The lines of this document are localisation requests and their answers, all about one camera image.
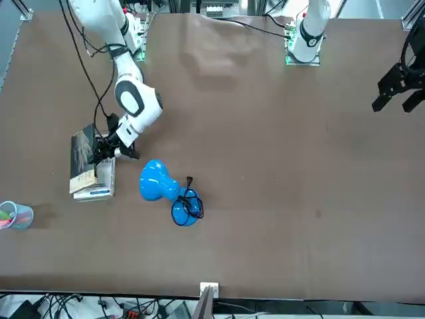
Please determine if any black table cable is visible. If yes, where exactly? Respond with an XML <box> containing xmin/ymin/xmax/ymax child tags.
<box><xmin>212</xmin><ymin>18</ymin><xmax>290</xmax><ymax>37</ymax></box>

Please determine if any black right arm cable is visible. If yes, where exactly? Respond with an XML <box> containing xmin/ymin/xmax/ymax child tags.
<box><xmin>58</xmin><ymin>0</ymin><xmax>120</xmax><ymax>140</ymax></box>

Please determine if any silver frame corner bracket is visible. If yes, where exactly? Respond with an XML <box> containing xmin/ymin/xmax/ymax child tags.
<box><xmin>11</xmin><ymin>0</ymin><xmax>34</xmax><ymax>23</ymax></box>
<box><xmin>400</xmin><ymin>5</ymin><xmax>425</xmax><ymax>33</ymax></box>

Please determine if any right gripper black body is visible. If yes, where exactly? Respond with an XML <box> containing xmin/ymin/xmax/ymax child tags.
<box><xmin>94</xmin><ymin>132</ymin><xmax>121</xmax><ymax>160</ymax></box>

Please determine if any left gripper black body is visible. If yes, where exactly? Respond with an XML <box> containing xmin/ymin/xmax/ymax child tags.
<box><xmin>403</xmin><ymin>56</ymin><xmax>425</xmax><ymax>90</ymax></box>

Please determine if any black lamp cord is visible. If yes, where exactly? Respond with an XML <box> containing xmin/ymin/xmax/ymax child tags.
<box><xmin>177</xmin><ymin>175</ymin><xmax>205</xmax><ymax>220</ymax></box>

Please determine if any white and blue book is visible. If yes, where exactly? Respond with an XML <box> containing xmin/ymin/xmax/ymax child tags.
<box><xmin>72</xmin><ymin>158</ymin><xmax>116</xmax><ymax>203</ymax></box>

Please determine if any aluminium camera post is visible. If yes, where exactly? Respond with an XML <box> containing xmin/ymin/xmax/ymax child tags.
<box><xmin>195</xmin><ymin>284</ymin><xmax>215</xmax><ymax>319</ymax></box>

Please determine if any translucent blue pen cup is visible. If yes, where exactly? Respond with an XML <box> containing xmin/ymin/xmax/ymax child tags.
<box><xmin>0</xmin><ymin>200</ymin><xmax>35</xmax><ymax>230</ymax></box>

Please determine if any blue desk lamp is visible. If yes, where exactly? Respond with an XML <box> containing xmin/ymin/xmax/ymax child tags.
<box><xmin>138</xmin><ymin>159</ymin><xmax>205</xmax><ymax>228</ymax></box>

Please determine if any black bag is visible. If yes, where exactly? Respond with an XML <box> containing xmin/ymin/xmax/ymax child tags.
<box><xmin>6</xmin><ymin>298</ymin><xmax>41</xmax><ymax>319</ymax></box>

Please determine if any black and cream paperback book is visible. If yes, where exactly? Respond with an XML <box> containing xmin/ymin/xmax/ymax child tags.
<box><xmin>69</xmin><ymin>122</ymin><xmax>98</xmax><ymax>194</ymax></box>

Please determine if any white post bracket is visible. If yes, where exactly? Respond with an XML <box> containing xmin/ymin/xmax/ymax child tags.
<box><xmin>199</xmin><ymin>282</ymin><xmax>220</xmax><ymax>299</ymax></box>

